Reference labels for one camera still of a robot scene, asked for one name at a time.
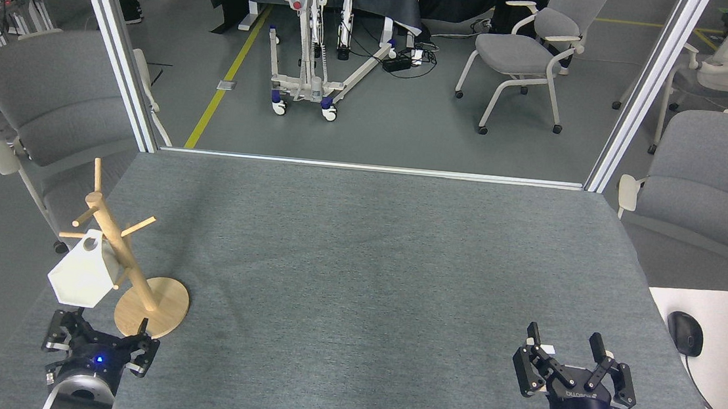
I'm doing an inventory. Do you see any white hexagonal cup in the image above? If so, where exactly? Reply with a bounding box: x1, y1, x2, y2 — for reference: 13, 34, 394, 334
45, 225, 125, 311

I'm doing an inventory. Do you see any wooden cup rack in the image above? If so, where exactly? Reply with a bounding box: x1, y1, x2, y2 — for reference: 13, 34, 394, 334
51, 155, 202, 343

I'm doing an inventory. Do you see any black computer mouse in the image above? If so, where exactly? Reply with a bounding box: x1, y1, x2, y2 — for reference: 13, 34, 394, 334
664, 311, 706, 358

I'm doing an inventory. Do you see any white wheeled stand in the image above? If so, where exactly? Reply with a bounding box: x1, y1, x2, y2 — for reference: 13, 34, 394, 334
247, 0, 404, 127

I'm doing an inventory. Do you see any black power strip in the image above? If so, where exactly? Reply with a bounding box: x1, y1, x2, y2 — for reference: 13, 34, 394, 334
381, 52, 414, 75

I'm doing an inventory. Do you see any silver frame post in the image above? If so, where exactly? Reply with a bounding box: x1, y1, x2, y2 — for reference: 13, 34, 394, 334
55, 0, 173, 154
584, 0, 712, 202

